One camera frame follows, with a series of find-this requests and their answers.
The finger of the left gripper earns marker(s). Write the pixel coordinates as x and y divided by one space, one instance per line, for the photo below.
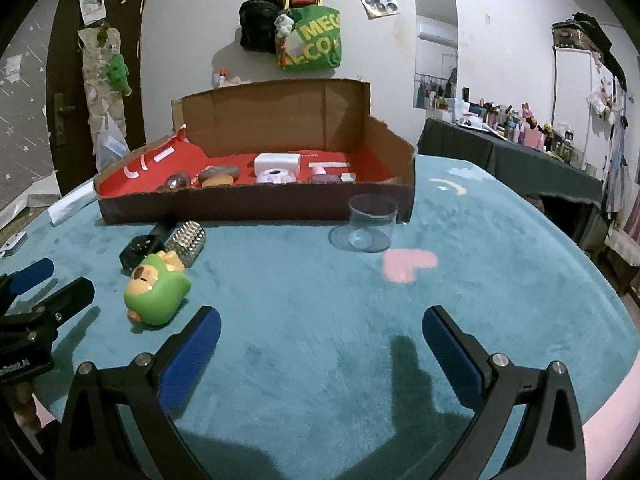
42 322
21 281

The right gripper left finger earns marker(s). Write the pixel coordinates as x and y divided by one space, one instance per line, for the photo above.
95 443

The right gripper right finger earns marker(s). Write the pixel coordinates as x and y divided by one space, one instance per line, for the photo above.
549 443

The green bear figurine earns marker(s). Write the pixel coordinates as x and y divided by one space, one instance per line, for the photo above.
156 289

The orange round compact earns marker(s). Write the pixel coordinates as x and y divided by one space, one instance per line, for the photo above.
217 180

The brown eyeshadow case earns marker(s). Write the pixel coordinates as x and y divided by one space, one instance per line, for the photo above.
222 170

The lilac round device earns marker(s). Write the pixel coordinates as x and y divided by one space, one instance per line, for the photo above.
276 176

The white power adapter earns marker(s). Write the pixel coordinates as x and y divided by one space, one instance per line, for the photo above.
290 161

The pink nail polish bottle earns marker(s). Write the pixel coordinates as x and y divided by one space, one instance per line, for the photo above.
333 178

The person left hand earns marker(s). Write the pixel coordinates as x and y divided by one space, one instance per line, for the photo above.
24 407

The white square device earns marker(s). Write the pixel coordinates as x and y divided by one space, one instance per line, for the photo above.
13 244

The white plastic roll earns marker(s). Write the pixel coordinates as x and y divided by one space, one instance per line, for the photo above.
72 203

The black square bottle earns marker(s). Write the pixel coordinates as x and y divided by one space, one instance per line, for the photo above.
143 245

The teal plush table mat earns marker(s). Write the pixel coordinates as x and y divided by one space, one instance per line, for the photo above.
321 371

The white plastic bag hanging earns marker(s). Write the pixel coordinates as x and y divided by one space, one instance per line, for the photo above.
111 144

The studded silver cylinder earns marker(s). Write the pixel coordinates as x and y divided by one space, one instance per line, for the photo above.
187 242

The hanging fabric organizer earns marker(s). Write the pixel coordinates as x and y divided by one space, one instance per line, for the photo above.
98 46

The green plush toy on door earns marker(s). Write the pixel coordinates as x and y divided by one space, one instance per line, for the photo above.
117 74

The dark cloth side table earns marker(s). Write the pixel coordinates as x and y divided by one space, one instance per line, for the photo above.
570 197

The cardboard box red lining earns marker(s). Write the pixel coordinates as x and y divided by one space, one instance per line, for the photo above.
283 150

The clear plastic cup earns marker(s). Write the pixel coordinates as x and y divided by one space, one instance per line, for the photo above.
370 227

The pink plush toy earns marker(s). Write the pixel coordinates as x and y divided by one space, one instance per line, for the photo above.
231 82

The white wardrobe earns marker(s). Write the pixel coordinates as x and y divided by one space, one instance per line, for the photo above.
583 98

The black backpack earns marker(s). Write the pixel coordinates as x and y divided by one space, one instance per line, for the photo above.
258 25

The green tote bag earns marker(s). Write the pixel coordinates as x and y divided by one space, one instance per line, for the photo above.
309 38

